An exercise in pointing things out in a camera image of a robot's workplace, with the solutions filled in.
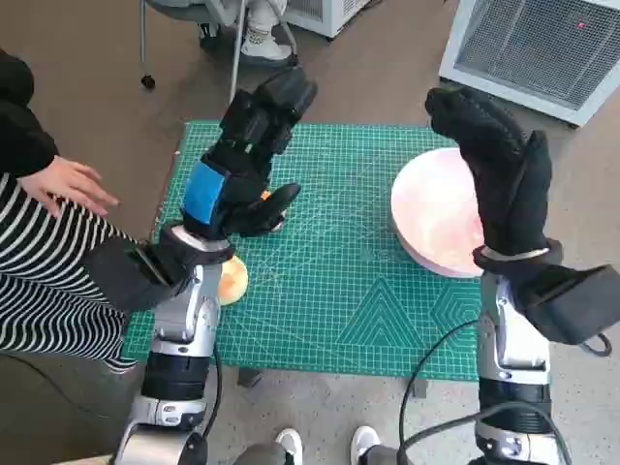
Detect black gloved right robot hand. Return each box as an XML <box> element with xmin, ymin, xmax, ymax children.
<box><xmin>424</xmin><ymin>86</ymin><xmax>553</xmax><ymax>258</ymax></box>

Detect black camera cable loop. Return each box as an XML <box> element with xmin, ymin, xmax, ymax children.
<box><xmin>580</xmin><ymin>333</ymin><xmax>610</xmax><ymax>358</ymax></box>

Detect person in striped cloth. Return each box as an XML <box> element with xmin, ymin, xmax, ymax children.
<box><xmin>0</xmin><ymin>47</ymin><xmax>141</xmax><ymax>374</ymax></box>

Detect grey leg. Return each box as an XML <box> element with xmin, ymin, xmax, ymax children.
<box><xmin>360</xmin><ymin>444</ymin><xmax>411</xmax><ymax>465</ymax></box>
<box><xmin>234</xmin><ymin>443</ymin><xmax>292</xmax><ymax>465</ymax></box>

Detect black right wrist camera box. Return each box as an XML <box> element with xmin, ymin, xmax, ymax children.
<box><xmin>515</xmin><ymin>263</ymin><xmax>620</xmax><ymax>346</ymax></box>

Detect round toy bread bun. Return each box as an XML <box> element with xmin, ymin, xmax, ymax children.
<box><xmin>215</xmin><ymin>256</ymin><xmax>250</xmax><ymax>306</ymax></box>

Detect green cutting mat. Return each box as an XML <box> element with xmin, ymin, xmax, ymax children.
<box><xmin>120</xmin><ymin>120</ymin><xmax>485</xmax><ymax>384</ymax></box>

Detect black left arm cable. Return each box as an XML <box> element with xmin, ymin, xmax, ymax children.
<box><xmin>201</xmin><ymin>346</ymin><xmax>225</xmax><ymax>440</ymax></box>

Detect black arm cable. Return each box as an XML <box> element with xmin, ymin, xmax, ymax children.
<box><xmin>397</xmin><ymin>318</ymin><xmax>573</xmax><ymax>465</ymax></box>
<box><xmin>201</xmin><ymin>346</ymin><xmax>225</xmax><ymax>440</ymax></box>

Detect white cabinet appliance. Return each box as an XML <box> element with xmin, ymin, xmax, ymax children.
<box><xmin>285</xmin><ymin>0</ymin><xmax>384</xmax><ymax>40</ymax></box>

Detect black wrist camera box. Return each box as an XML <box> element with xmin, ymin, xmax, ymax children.
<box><xmin>81</xmin><ymin>239</ymin><xmax>188</xmax><ymax>314</ymax></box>
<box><xmin>515</xmin><ymin>263</ymin><xmax>620</xmax><ymax>346</ymax></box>

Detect white shoe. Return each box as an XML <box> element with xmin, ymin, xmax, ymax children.
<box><xmin>350</xmin><ymin>425</ymin><xmax>383</xmax><ymax>465</ymax></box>
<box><xmin>274</xmin><ymin>427</ymin><xmax>304</xmax><ymax>465</ymax></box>

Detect seated person's legs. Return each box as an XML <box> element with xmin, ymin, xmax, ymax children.
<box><xmin>198</xmin><ymin>0</ymin><xmax>299</xmax><ymax>67</ymax></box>

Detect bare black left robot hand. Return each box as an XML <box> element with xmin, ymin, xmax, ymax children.
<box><xmin>181</xmin><ymin>65</ymin><xmax>320</xmax><ymax>241</ymax></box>

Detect pink bowl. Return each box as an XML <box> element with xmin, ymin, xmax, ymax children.
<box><xmin>390</xmin><ymin>147</ymin><xmax>485</xmax><ymax>278</ymax></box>

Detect person's hand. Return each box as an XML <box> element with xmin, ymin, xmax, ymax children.
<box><xmin>16</xmin><ymin>154</ymin><xmax>121</xmax><ymax>218</ymax></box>

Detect grey wheeled chair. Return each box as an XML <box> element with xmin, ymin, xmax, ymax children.
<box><xmin>139</xmin><ymin>0</ymin><xmax>299</xmax><ymax>106</ymax></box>

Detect white appliance with mesh grille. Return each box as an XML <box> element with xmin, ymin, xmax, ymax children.
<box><xmin>438</xmin><ymin>0</ymin><xmax>620</xmax><ymax>128</ymax></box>

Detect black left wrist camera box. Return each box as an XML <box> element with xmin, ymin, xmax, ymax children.
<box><xmin>81</xmin><ymin>239</ymin><xmax>188</xmax><ymax>314</ymax></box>

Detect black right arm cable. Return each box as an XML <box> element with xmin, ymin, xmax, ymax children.
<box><xmin>397</xmin><ymin>318</ymin><xmax>573</xmax><ymax>465</ymax></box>

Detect lobed toy bread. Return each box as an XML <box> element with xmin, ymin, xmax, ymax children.
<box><xmin>259</xmin><ymin>189</ymin><xmax>288</xmax><ymax>233</ymax></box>

